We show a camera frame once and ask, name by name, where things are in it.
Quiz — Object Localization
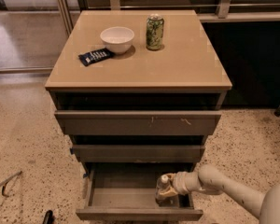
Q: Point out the grey drawer cabinet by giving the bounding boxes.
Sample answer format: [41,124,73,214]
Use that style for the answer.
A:
[44,9,233,175]

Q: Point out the metal rod on floor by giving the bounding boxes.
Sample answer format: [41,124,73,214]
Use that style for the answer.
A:
[0,171,22,197]

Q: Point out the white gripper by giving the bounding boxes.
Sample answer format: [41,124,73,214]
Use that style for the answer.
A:
[155,172,192,203]

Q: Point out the middle grey drawer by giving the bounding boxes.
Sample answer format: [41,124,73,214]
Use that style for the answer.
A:
[72,145,205,163]

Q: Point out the green drink can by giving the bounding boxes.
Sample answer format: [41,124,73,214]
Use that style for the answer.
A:
[146,14,164,50]

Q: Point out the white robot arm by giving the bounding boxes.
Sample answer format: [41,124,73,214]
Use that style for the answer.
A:
[155,164,280,224]

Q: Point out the metal railing frame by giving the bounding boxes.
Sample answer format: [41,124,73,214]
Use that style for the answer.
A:
[52,0,280,35]

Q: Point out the dark blue snack packet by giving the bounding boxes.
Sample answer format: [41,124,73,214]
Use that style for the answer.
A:
[78,49,114,66]

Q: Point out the top grey drawer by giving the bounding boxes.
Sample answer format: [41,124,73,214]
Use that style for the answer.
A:
[55,110,221,136]

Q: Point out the black object at floor edge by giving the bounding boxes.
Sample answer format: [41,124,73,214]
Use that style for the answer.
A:
[42,210,54,224]

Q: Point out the clear plastic water bottle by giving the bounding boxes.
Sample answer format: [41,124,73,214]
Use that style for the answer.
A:
[155,173,178,205]

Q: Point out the open bottom grey drawer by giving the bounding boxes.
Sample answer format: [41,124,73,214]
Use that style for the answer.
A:
[76,163,203,223]

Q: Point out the white ceramic bowl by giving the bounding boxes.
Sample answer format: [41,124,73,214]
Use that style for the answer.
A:
[100,26,134,54]

